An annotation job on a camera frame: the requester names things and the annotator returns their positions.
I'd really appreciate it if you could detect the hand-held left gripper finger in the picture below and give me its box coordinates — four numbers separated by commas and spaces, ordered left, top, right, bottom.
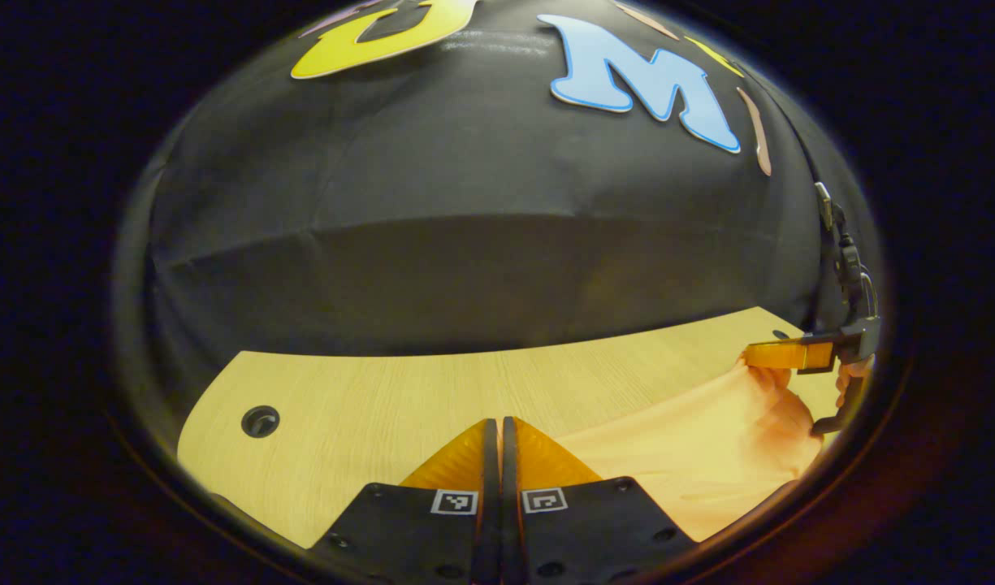
306, 417, 500, 585
501, 417, 699, 585

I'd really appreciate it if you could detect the orange T-shirt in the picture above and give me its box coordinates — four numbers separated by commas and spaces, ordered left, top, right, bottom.
556, 357, 827, 544

